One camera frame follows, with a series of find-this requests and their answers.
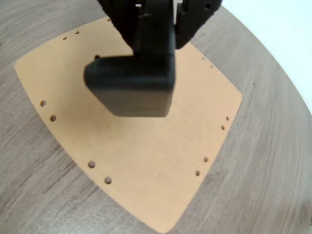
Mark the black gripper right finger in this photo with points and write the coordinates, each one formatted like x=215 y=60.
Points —
x=192 y=19

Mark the orange board with holes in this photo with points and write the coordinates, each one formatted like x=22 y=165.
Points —
x=146 y=156

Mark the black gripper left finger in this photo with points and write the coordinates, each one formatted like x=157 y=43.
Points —
x=119 y=17

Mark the black hollow rectangular block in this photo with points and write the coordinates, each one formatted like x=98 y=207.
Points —
x=136 y=85

